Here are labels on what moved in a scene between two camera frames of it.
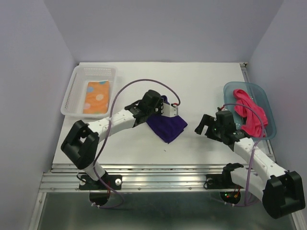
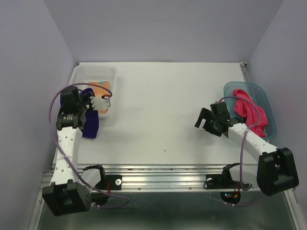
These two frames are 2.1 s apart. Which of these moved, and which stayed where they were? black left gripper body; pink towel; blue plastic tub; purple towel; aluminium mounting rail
Moved: purple towel; black left gripper body
Stayed: blue plastic tub; aluminium mounting rail; pink towel
